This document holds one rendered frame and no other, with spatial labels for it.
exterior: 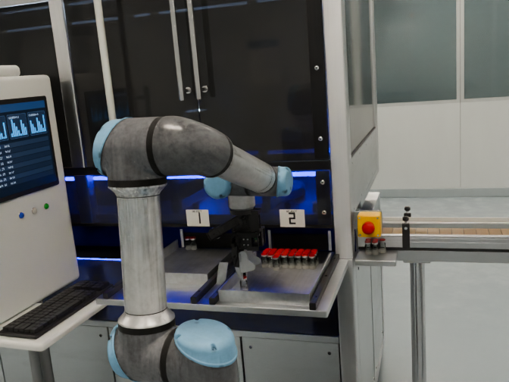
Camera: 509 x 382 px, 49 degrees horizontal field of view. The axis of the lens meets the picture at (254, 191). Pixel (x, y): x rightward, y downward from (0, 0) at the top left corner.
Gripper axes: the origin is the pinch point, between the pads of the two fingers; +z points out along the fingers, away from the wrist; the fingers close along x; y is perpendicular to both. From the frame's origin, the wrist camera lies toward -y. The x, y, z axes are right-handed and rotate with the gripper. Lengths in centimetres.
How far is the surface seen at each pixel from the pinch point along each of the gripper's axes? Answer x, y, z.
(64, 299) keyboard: 0, -62, 11
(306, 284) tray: 7.2, 17.4, 5.1
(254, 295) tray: -7.3, 6.0, 3.1
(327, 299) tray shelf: -1.9, 25.3, 5.3
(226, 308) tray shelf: -9.8, -1.4, 6.0
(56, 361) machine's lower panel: 30, -95, 52
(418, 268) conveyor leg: 45, 48, 13
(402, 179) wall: 490, 20, 72
